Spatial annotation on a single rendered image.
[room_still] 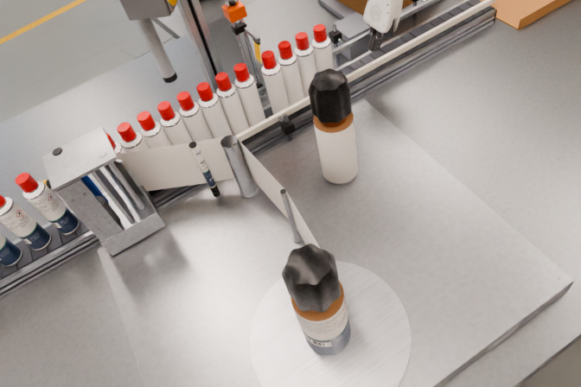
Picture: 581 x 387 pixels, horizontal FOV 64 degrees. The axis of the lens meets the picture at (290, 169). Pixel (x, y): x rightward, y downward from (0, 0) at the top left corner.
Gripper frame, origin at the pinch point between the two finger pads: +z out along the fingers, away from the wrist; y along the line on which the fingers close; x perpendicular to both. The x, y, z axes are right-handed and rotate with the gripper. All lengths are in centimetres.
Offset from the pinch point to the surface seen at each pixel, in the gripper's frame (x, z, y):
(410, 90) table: 6.5, 9.6, 12.4
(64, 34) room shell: -48, 118, -271
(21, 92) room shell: -87, 132, -223
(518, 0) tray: 57, -9, 2
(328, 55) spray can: -18.5, -0.3, 2.7
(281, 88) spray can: -32.0, 7.2, 2.8
